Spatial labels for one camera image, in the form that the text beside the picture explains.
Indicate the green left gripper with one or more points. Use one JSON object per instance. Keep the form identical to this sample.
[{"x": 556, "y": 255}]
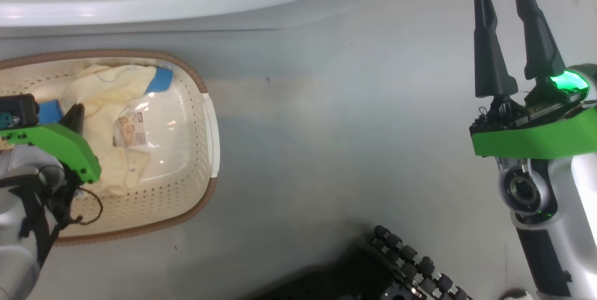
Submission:
[{"x": 70, "y": 146}]

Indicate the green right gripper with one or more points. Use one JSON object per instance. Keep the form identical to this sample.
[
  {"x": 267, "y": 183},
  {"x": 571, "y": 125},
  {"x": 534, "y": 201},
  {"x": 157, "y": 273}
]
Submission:
[{"x": 536, "y": 141}]

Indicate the cream garment with blue cuffs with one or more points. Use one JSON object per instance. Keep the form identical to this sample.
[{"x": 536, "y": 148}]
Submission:
[{"x": 107, "y": 99}]

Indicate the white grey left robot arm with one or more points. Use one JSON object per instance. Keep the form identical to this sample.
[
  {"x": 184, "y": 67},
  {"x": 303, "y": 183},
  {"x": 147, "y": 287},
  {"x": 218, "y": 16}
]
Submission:
[{"x": 14, "y": 244}]

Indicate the paper label in basket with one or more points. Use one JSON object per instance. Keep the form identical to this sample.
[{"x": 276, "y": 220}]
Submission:
[{"x": 133, "y": 129}]

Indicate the cream perforated laundry basket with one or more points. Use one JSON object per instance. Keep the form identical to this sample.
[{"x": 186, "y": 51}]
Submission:
[{"x": 186, "y": 160}]

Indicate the black omni wheel with rollers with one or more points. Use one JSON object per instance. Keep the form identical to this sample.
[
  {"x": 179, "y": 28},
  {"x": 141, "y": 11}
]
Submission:
[{"x": 415, "y": 267}]

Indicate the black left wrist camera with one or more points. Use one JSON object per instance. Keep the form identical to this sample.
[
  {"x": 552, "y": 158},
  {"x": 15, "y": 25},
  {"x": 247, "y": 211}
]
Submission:
[{"x": 21, "y": 106}]

